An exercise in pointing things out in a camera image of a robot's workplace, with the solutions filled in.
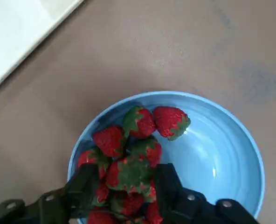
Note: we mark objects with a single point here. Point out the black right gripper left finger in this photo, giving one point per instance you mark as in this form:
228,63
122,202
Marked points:
77,193

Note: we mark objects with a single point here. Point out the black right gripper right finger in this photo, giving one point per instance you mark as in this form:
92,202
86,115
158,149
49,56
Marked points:
173,198

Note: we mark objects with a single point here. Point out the blue round plate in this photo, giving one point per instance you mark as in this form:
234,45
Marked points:
210,151

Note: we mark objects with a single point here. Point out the white rectangular tray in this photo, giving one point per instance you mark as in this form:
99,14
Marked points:
16,28

